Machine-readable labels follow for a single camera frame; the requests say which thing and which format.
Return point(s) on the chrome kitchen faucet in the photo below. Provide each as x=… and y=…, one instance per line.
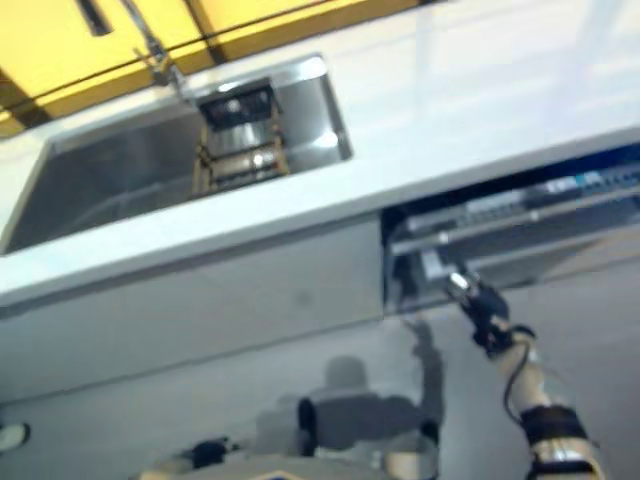
x=162, y=67

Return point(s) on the dark window frame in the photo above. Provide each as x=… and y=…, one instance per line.
x=20, y=107

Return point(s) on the black silver robot right hand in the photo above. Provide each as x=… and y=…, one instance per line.
x=482, y=305

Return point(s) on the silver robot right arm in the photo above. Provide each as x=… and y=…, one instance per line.
x=530, y=380

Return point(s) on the black silver robot left hand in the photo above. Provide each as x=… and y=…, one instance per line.
x=212, y=452

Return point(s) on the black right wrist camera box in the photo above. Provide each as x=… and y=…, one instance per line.
x=495, y=340

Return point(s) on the stainless steel sink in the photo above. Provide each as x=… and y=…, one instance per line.
x=125, y=165

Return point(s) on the white glossy cabinet front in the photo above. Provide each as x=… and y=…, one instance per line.
x=200, y=310

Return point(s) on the dishwasher door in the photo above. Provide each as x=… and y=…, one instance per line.
x=550, y=265

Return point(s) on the black sink drying rack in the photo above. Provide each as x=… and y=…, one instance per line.
x=235, y=107

